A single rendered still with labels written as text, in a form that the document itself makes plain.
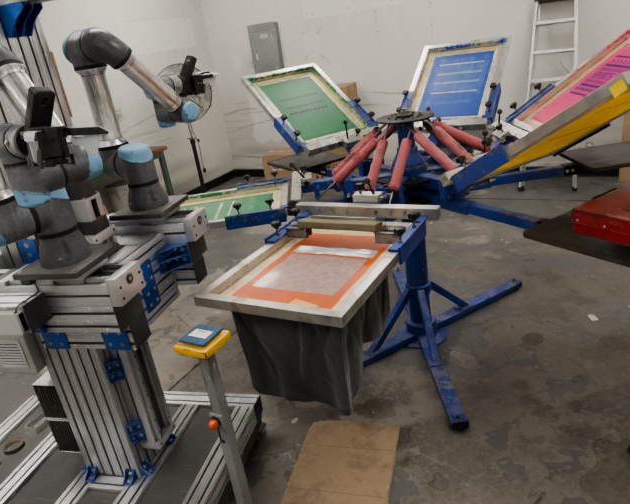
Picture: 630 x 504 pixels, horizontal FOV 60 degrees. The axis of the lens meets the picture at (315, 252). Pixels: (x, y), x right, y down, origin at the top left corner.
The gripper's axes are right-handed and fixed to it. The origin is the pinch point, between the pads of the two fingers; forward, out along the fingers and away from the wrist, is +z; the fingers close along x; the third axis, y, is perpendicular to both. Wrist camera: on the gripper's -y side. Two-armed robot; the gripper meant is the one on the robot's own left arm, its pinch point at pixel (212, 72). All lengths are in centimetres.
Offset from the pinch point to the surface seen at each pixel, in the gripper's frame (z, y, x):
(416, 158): 76, 48, 63
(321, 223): -9, 53, 66
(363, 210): 17, 56, 70
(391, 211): 23, 55, 80
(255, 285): -48, 64, 65
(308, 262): -24, 63, 71
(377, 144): 58, 39, 50
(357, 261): -17, 60, 89
